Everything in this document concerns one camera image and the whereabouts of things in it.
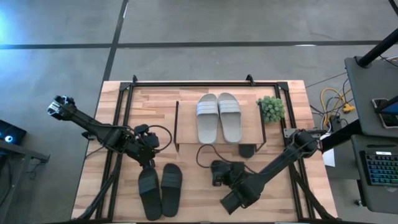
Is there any grey rubber slide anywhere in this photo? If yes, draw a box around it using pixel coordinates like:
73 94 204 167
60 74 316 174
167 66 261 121
196 93 220 145
217 92 243 144

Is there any black desk beam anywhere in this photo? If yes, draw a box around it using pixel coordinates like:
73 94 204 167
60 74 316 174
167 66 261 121
319 119 363 154

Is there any black box with blue light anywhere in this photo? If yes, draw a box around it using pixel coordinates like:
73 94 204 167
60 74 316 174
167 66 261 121
0 119 28 146

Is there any yellow cable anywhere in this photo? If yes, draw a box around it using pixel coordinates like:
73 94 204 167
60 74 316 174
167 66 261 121
320 87 356 127

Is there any tablet with blue screen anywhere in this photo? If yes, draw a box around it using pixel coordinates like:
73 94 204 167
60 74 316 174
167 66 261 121
374 95 398 116

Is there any smartphone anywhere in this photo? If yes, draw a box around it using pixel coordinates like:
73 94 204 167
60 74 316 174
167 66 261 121
371 98 398 129

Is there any grey desk with keyboard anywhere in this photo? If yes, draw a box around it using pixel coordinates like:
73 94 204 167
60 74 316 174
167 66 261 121
350 134 398 215

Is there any backlit black keyboard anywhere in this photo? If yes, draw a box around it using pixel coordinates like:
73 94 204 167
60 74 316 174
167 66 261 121
359 150 398 188

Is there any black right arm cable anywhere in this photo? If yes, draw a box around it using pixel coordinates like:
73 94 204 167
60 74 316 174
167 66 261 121
195 143 259 175

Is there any wooden shelf with black frame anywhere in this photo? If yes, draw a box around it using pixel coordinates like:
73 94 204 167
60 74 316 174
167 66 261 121
172 100 268 153

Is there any grey desk with pole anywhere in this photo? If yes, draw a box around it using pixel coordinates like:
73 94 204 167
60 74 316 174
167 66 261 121
344 55 398 138

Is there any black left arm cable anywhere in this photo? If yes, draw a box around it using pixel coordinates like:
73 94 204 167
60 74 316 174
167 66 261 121
145 124 174 154

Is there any black aluminium rig frame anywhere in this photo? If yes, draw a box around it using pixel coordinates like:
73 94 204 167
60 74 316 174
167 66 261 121
71 74 340 224

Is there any small green potted plant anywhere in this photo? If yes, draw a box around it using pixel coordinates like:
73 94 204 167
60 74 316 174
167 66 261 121
256 95 286 124

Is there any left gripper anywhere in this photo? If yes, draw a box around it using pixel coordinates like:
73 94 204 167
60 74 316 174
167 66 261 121
126 139 157 171

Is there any white paper sheet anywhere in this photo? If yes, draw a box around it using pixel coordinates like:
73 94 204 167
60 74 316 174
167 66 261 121
322 148 336 168

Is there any black rubber slide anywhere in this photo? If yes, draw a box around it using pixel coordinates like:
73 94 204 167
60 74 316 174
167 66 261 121
137 167 163 222
238 144 256 159
160 163 183 218

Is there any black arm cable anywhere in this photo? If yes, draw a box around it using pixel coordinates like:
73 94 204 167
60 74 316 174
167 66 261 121
145 124 174 154
195 143 259 175

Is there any black round pole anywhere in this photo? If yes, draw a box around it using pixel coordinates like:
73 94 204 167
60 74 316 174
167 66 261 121
356 28 398 68

